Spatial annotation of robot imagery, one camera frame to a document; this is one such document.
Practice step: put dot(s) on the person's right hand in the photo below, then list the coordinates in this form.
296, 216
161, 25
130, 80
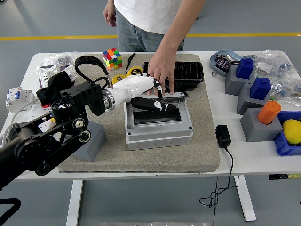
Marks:
110, 15

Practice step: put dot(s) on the person's left hand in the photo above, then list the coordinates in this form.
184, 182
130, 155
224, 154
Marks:
163, 66

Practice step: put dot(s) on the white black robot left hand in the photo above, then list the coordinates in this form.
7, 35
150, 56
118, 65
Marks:
134, 86

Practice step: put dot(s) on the smoked transparent box lid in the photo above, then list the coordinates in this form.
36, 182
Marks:
155, 117

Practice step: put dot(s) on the grey electrical enclosure box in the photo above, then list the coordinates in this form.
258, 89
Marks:
160, 139

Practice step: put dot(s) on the grey block with round hole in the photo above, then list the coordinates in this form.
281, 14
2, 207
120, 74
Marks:
94, 146

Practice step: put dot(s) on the person's left forearm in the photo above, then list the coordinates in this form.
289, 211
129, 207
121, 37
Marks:
174, 35

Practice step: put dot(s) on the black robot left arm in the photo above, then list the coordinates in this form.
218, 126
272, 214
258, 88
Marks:
47, 141

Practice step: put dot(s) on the person's right forearm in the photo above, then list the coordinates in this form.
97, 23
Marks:
110, 2

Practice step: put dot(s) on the orange cylinder battery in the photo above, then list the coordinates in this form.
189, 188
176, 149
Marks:
268, 113

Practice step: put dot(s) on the yellow tape measure 5m label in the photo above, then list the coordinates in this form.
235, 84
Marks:
135, 70

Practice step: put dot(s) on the yellow tape measure black label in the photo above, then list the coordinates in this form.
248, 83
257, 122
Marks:
118, 78

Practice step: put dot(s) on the black plastic tray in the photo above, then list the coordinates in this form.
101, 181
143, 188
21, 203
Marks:
190, 70

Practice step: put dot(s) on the large colourful puzzle cube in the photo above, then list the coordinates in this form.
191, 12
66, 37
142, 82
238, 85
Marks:
113, 59

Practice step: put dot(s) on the person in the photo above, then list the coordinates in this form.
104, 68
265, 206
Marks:
145, 14

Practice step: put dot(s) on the small loose screws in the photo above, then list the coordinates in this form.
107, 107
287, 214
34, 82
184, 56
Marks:
213, 74

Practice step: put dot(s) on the small dark purple packet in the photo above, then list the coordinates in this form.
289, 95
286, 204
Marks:
220, 56

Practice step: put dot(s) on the large dark purple packet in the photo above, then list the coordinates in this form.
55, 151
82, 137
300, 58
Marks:
223, 64

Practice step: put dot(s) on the clear bag of screws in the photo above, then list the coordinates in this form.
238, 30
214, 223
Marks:
62, 58

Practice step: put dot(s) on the silver metal piece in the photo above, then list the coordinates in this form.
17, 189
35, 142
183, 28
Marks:
229, 57

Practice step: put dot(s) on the white socket package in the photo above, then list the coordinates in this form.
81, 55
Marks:
68, 69

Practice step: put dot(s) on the pale blue dish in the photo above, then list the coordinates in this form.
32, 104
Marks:
231, 53

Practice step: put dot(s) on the grey block holder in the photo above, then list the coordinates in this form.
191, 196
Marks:
232, 84
245, 101
256, 131

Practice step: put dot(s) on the grey-brown fabric mat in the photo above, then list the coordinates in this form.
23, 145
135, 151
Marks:
145, 162

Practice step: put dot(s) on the black cloth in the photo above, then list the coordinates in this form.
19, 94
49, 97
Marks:
54, 82

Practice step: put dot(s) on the blue block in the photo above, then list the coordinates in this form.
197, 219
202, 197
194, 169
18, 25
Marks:
244, 69
259, 89

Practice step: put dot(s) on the black power adapter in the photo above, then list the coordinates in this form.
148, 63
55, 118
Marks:
222, 136

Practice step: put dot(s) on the clear bag of white parts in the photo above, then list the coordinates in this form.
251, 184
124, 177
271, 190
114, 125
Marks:
263, 67

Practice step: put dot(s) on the white power strip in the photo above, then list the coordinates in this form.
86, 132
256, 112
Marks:
33, 111

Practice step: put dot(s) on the clear bag of small parts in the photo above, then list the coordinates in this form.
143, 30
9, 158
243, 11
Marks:
279, 90
282, 66

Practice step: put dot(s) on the white table leg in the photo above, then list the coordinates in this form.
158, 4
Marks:
245, 200
74, 202

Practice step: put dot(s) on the blue storage bin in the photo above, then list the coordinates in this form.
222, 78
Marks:
282, 146

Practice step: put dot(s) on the yellow lemon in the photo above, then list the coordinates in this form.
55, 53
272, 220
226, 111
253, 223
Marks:
292, 130

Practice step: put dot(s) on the black table control panel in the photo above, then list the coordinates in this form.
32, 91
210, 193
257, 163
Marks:
275, 177

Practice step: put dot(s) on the white circuit breaker blue switch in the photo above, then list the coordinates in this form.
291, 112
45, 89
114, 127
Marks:
16, 99

